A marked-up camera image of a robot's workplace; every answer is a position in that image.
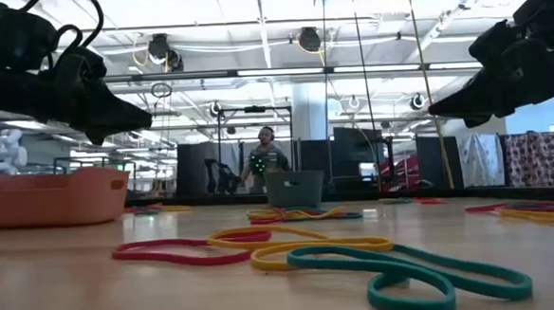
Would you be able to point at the white pillar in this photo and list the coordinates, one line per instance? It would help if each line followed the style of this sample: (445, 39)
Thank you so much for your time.
(309, 110)

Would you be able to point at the white robot figure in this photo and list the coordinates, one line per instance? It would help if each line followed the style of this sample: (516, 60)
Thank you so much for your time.
(8, 155)

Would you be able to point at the black partition screen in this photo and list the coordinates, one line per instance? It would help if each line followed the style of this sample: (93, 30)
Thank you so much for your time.
(432, 163)

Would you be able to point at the black background robot arm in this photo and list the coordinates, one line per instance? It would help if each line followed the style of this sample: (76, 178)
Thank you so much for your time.
(223, 181)

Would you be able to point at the grey-teal plastic basket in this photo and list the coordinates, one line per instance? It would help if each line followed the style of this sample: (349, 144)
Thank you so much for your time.
(293, 192)

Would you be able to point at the red frame object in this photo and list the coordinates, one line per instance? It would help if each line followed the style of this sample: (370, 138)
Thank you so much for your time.
(401, 172)

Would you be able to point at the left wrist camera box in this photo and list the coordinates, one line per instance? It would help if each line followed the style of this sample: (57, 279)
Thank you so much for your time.
(80, 63)

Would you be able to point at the long overhead light bar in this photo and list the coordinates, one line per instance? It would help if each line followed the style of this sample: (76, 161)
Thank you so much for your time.
(277, 72)

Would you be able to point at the green exit sign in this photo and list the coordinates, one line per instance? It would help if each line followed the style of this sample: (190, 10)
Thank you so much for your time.
(120, 166)

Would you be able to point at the person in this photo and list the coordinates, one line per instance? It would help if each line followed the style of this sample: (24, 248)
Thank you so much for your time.
(264, 162)

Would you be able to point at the dark curtain panel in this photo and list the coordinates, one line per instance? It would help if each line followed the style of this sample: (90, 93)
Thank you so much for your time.
(192, 169)

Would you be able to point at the orange plastic basket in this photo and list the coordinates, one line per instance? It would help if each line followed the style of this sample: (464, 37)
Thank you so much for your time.
(46, 200)

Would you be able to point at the red rubber band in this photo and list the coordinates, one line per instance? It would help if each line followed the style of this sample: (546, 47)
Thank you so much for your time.
(216, 260)
(429, 200)
(484, 208)
(135, 210)
(266, 220)

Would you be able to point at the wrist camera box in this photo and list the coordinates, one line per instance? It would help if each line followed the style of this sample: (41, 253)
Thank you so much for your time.
(80, 63)
(494, 44)

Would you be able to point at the black panel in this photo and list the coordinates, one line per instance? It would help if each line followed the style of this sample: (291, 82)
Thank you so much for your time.
(312, 155)

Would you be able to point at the dark circle-patterned cloth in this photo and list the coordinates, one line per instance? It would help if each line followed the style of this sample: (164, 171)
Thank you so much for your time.
(538, 160)

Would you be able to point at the white patterned cloth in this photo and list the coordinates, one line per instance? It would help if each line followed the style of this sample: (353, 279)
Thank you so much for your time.
(481, 161)

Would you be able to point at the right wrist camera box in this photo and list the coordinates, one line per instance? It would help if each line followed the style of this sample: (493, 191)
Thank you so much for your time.
(494, 44)

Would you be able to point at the black metal frame rig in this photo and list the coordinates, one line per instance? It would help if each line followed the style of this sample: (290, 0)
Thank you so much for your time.
(254, 109)

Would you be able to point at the black monitor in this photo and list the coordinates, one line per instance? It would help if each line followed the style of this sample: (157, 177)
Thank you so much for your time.
(362, 150)

